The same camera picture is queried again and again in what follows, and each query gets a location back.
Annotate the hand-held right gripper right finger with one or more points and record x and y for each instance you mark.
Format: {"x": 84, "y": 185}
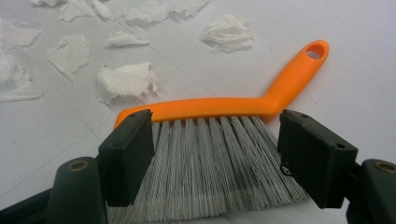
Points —
{"x": 314, "y": 158}

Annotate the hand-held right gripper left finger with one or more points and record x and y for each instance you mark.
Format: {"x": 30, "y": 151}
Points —
{"x": 126, "y": 155}

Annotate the pile of white paper scraps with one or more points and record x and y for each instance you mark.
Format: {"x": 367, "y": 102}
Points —
{"x": 127, "y": 79}

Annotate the orange brush with grey bristles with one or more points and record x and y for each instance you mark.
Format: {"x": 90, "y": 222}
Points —
{"x": 202, "y": 107}

